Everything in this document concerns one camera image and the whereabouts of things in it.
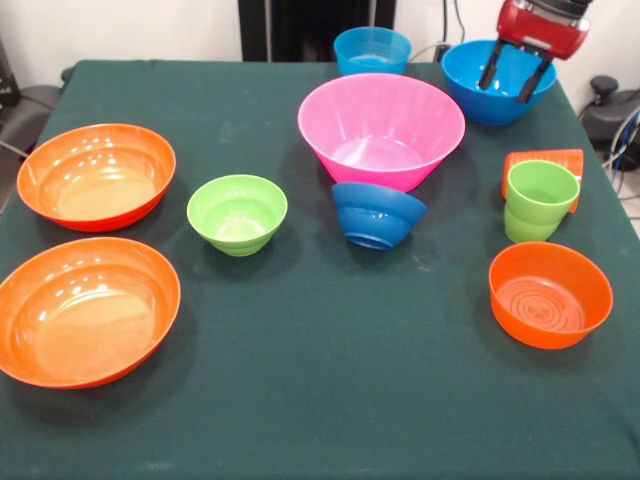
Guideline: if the green bowl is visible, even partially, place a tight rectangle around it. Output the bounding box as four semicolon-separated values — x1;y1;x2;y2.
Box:
186;174;289;258

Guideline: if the large orange bowl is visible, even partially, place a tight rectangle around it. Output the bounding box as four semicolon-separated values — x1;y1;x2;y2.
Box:
0;236;182;391
16;123;177;233

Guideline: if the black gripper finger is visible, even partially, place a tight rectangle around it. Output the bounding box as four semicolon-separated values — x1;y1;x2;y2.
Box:
516;53;554;105
477;40;507;92

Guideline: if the dark grey floor base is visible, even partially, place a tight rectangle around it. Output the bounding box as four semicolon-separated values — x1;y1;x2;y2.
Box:
0;67;76;147
579;74;640;151

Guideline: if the small orange bowl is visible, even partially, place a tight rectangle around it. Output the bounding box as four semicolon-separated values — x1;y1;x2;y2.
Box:
488;241;615;351

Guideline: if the small light blue bowl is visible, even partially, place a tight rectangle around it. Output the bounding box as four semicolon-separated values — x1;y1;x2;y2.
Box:
333;26;413;78

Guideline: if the large light blue bowl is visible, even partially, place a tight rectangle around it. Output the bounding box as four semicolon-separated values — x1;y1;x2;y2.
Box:
441;39;558;126

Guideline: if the large pink bowl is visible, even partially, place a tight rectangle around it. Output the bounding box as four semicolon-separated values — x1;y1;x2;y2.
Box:
297;72;467;194

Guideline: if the green cup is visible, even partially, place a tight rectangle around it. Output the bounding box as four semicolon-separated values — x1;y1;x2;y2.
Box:
503;159;581;244

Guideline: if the black equipment box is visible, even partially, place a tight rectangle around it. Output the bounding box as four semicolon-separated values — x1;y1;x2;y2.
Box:
0;37;22;107

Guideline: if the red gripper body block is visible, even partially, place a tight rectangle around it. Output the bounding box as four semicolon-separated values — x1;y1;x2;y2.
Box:
495;0;592;62

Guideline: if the dark green tablecloth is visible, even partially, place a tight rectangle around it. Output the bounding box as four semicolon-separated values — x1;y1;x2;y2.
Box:
0;59;640;480

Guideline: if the tangle of cables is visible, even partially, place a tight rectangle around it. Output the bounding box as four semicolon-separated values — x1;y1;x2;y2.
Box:
599;109;640;221

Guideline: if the dark blue bowl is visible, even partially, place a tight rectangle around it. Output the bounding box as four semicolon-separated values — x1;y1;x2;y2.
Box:
331;181;429;252

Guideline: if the orange cup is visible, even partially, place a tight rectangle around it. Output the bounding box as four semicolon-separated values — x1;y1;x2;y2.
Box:
501;148;585;214

